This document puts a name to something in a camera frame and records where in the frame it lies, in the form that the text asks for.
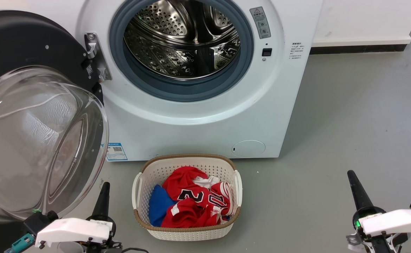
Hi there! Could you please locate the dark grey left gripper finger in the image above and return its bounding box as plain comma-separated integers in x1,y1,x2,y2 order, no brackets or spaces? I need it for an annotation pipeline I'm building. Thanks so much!
92,182,110,216

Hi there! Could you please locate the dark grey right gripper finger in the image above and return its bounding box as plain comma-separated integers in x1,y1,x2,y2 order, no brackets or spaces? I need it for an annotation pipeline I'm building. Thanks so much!
347,170,374,211

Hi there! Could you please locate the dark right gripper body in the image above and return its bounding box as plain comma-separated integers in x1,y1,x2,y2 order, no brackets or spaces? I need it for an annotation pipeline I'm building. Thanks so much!
346,207,408,253

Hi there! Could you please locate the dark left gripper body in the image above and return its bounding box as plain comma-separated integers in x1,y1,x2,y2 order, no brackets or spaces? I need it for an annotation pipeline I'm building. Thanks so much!
85,213,122,253

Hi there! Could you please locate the black round glass washer door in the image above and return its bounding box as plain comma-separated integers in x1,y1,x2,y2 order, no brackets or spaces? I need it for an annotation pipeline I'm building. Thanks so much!
0,10,110,224

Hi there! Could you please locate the white front-load washing machine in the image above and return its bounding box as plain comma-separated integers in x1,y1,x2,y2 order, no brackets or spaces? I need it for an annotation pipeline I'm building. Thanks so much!
30,0,324,162

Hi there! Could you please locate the silver metal door hinge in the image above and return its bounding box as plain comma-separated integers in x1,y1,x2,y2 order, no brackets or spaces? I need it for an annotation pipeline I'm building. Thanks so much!
84,33,113,83

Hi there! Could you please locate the blue energy label sticker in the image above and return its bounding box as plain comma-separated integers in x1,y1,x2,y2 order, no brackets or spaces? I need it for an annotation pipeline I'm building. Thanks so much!
106,142,128,162

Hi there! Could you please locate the blue cloth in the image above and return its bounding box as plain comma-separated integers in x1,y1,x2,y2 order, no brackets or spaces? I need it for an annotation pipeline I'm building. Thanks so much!
148,184,176,227

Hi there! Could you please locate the red basketball jersey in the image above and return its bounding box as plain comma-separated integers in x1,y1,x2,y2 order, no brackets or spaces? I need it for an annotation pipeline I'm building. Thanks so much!
160,166,234,228

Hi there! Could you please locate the cream perforated laundry basket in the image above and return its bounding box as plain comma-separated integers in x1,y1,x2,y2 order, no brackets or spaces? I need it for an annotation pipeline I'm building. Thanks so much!
132,154,243,241

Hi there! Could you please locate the white garment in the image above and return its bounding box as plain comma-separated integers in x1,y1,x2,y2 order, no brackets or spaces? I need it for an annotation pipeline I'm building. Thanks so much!
192,175,220,189

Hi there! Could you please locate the round white filter cover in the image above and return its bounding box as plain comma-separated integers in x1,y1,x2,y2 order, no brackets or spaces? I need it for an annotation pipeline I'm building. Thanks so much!
232,140,266,158

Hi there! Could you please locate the steel perforated washer drum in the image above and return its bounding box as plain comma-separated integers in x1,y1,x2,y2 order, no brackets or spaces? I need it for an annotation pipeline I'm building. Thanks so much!
124,0,241,81

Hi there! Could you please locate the grey warning sticker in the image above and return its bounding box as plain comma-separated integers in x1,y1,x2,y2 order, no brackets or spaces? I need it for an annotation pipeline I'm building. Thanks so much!
250,6,272,39

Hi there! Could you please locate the teal cable connector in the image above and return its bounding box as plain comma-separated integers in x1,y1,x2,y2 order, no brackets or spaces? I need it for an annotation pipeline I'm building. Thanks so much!
4,233,36,253

